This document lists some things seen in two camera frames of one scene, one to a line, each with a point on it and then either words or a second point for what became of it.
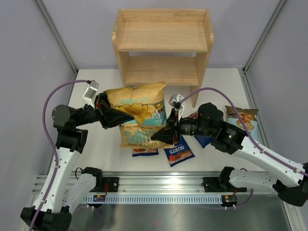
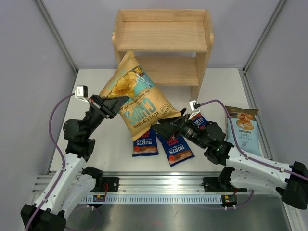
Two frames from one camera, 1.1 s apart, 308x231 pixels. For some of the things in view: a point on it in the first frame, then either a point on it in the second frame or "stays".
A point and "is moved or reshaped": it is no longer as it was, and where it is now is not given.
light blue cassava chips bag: x=250 y=117 is moved or reshaped
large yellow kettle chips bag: x=146 y=104 is moved or reshaped
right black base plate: x=213 y=185 stays
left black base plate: x=109 y=185 stays
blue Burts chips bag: x=203 y=140 to x=200 y=121
